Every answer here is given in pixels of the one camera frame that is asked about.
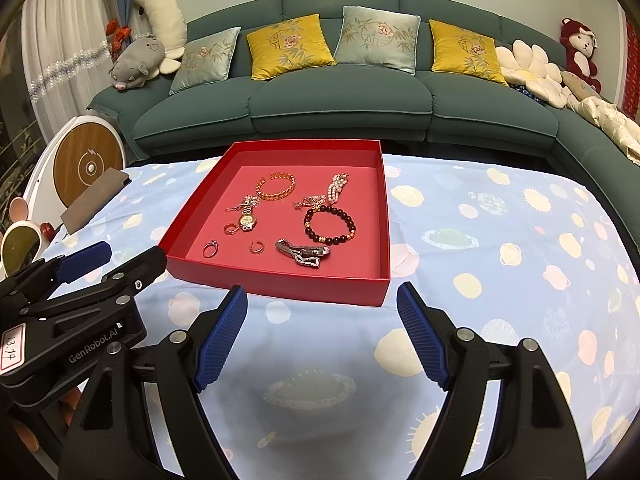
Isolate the yellow embroidered cushion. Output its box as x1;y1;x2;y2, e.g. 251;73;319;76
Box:
429;19;511;87
246;13;337;81

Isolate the grey-blue embroidered cushion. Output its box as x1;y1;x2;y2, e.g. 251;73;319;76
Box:
169;26;242;96
333;6;422;76

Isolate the dark green sofa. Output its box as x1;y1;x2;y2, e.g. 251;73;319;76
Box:
86;0;640;181

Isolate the silver link bracelet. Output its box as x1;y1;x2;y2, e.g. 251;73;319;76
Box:
275;238;332;270

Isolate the cream mirror with pink ears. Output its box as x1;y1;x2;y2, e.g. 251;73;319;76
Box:
0;197;46;281

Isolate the gold and silver wristwatch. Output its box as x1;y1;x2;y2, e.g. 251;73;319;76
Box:
224;194;262;234

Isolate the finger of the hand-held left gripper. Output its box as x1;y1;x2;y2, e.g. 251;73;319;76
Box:
25;247;168;333
0;241;112;311

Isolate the silver tinsel garland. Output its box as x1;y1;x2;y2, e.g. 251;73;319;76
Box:
27;42;111;101

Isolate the red hanging ornament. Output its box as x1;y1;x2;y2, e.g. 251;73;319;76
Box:
107;19;132;56

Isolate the gold chain bracelet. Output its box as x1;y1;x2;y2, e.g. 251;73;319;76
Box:
257;172;296;203

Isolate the cream quilted blanket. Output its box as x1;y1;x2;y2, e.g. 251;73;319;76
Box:
567;95;640;166

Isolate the white long plush toy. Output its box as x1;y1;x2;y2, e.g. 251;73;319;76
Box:
132;0;188;53

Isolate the white exercise machine wooden disc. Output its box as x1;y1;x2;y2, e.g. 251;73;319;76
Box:
22;114;126;221

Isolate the grey pig plush toy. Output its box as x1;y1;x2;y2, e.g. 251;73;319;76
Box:
110;36;182;93

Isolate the white flower-shaped cushion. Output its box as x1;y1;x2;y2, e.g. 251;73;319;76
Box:
495;40;573;108

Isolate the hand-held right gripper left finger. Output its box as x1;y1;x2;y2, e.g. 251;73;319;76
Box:
59;285;249;480

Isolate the red bordered wall hanging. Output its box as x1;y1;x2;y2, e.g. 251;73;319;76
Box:
620;10;640;126

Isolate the dark bead bracelet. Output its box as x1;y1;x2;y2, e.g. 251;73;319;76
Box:
303;204;357;245

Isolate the blue planet print cloth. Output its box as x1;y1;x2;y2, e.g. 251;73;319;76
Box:
40;152;640;480

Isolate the small brown pillow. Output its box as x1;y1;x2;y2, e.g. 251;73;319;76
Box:
560;71;598;103

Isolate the pink pearl bracelet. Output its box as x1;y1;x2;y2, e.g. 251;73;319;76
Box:
327;174;351;206

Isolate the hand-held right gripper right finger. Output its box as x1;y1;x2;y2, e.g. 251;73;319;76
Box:
396;281;587;480

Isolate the red cardboard box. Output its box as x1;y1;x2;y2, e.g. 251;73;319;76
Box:
158;139;392;307

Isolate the white curtain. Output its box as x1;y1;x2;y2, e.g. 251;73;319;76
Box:
20;0;118;146

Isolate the red monkey plush toy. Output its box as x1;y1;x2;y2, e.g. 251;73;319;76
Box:
559;17;603;95

